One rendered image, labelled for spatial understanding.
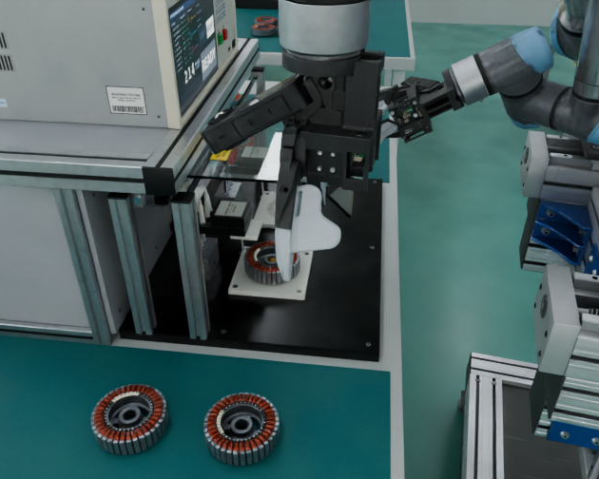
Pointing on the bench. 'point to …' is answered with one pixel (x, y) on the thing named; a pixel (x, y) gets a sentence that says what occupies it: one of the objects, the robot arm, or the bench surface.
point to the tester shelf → (107, 145)
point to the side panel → (38, 267)
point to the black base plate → (368, 211)
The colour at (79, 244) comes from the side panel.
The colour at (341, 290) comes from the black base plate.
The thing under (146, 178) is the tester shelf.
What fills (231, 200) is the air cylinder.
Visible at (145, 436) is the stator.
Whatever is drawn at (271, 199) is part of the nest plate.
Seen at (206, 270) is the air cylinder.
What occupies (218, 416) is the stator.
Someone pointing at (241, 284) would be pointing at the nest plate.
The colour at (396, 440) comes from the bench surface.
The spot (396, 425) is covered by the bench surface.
